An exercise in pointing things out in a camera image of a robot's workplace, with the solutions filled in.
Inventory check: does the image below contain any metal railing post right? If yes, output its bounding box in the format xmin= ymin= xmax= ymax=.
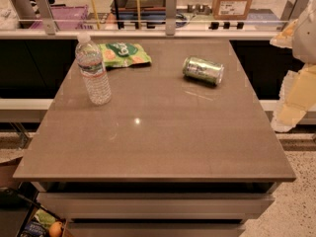
xmin=280 ymin=0 xmax=315 ymax=30

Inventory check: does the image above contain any clear plastic water bottle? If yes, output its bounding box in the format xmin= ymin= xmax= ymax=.
xmin=75 ymin=33 xmax=112 ymax=105

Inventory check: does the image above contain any green soda can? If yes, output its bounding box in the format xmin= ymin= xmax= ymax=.
xmin=183 ymin=56 xmax=224 ymax=86

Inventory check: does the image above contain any cardboard box with label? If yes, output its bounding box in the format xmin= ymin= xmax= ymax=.
xmin=211 ymin=0 xmax=253 ymax=20

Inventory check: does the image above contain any grey drawer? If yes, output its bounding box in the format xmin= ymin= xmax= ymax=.
xmin=68 ymin=223 xmax=245 ymax=237
xmin=38 ymin=193 xmax=275 ymax=220

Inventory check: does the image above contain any lower grey drawer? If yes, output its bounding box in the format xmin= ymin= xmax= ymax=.
xmin=68 ymin=223 xmax=245 ymax=237

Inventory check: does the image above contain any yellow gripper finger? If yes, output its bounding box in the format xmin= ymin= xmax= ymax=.
xmin=271 ymin=64 xmax=316 ymax=132
xmin=270 ymin=20 xmax=298 ymax=48

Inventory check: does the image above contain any box of snacks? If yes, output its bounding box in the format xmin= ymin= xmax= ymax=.
xmin=18 ymin=209 xmax=75 ymax=237

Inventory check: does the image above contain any metal railing post middle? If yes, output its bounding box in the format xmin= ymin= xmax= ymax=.
xmin=165 ymin=0 xmax=177 ymax=36

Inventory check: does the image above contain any orange fruit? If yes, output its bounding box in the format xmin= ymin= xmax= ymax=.
xmin=48 ymin=221 xmax=63 ymax=237

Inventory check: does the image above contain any upper grey drawer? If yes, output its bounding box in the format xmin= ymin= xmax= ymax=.
xmin=38 ymin=193 xmax=275 ymax=220

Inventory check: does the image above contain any green snack bag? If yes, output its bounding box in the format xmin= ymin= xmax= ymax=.
xmin=99 ymin=42 xmax=152 ymax=68

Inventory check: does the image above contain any purple plastic crate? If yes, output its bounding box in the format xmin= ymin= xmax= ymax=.
xmin=31 ymin=5 xmax=88 ymax=30

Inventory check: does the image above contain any metal railing post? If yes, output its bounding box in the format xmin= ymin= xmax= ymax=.
xmin=280 ymin=0 xmax=315 ymax=30
xmin=35 ymin=0 xmax=56 ymax=35
xmin=165 ymin=0 xmax=177 ymax=36

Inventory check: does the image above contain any metal railing post left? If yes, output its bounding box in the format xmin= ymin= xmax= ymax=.
xmin=35 ymin=0 xmax=56 ymax=35

